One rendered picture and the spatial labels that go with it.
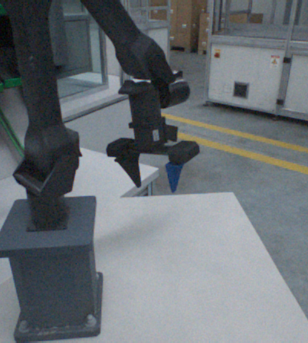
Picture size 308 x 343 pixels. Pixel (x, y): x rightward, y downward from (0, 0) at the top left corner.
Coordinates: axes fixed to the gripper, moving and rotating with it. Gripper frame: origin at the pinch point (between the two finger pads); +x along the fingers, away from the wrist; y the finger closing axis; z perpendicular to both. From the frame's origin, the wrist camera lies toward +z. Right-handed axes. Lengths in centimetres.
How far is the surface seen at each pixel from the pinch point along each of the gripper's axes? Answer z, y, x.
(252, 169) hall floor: 234, 57, 93
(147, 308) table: -13.1, -3.4, 22.3
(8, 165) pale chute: -4.6, 40.1, -0.1
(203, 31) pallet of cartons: 780, 345, -20
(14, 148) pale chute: -2.4, 39.2, -4.1
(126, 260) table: -4.1, 7.9, 20.2
